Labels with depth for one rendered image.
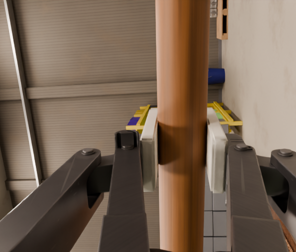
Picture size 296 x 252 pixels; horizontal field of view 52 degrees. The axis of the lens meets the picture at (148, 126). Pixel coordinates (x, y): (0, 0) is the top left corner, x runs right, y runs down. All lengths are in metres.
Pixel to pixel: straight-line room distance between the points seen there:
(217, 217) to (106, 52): 5.12
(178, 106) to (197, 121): 0.01
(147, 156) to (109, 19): 7.93
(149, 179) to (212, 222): 4.55
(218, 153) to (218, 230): 4.64
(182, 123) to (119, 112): 8.06
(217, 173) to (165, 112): 0.05
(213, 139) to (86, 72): 8.11
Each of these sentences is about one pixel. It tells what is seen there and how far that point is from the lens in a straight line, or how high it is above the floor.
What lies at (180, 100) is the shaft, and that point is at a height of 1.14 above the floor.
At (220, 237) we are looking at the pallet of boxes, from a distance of 4.87.
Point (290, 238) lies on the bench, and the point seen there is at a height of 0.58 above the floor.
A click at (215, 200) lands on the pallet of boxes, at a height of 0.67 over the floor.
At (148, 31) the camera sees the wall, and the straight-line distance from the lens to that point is 7.91.
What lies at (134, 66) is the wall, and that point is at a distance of 7.97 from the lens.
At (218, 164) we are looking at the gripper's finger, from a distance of 0.16.
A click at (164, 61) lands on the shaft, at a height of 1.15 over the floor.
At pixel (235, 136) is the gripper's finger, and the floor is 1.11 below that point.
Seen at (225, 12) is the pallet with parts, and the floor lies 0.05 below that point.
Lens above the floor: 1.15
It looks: 6 degrees up
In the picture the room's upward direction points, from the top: 92 degrees counter-clockwise
